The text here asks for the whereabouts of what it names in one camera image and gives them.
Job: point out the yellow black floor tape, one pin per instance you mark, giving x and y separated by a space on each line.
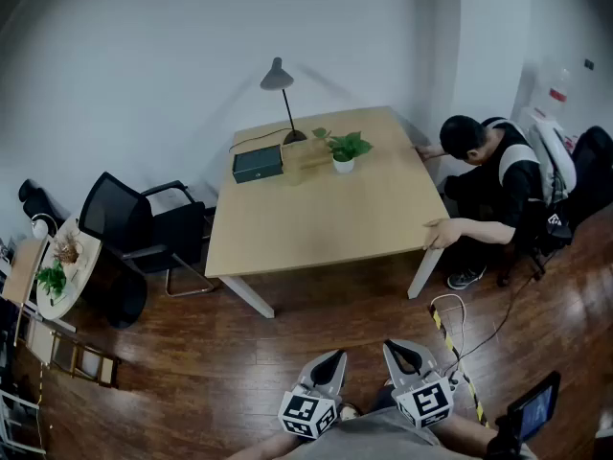
450 343

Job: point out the white jacket on chair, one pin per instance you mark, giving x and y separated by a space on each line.
555 161

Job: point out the white globe lamp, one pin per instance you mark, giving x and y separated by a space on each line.
39 228

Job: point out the black mesh office chair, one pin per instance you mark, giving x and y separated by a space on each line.
115 213

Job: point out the black desk lamp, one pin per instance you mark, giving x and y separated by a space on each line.
273 77

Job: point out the white water dispenser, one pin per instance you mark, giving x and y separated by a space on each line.
555 96

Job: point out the black storage box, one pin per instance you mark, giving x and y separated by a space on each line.
256 163

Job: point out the person's left forearm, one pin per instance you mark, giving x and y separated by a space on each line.
268 448

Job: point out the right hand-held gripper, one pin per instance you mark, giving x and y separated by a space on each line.
426 403

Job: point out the round white side table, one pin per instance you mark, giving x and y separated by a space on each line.
86 252

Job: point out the white metal rack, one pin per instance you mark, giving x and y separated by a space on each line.
19 420

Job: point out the white table leg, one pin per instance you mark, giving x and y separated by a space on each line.
424 271
249 295

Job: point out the light wooden shelf board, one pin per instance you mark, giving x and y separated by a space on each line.
24 266

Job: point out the black headrest office chair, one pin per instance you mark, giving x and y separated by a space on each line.
36 197

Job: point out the gold frame rack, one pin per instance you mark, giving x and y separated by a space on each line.
86 360

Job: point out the black tablet on stand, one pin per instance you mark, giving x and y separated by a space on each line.
534 407

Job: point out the person's grey shirt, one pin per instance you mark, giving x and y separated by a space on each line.
383 439

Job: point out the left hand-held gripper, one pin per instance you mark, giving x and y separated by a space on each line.
306 412

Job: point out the green potted plant white pot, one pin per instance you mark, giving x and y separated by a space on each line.
344 165

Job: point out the black swivel chair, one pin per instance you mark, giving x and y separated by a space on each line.
591 170

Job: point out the person's right forearm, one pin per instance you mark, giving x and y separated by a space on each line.
460 431

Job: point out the dried brown plant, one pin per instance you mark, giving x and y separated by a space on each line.
67 249

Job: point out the small green potted plant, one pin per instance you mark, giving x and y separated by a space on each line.
52 278

